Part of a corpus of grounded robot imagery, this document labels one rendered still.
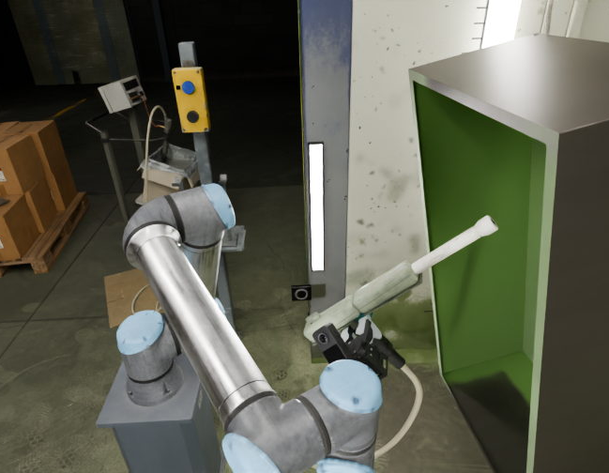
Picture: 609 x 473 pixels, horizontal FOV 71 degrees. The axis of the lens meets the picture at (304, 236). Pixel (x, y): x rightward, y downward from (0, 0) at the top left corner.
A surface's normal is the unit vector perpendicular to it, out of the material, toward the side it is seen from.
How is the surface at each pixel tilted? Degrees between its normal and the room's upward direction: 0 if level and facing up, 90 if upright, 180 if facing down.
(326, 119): 90
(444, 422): 0
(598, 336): 90
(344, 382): 5
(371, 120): 90
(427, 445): 0
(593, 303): 90
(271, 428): 10
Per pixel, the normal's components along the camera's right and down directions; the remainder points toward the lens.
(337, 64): 0.04, 0.50
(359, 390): 0.06, -0.88
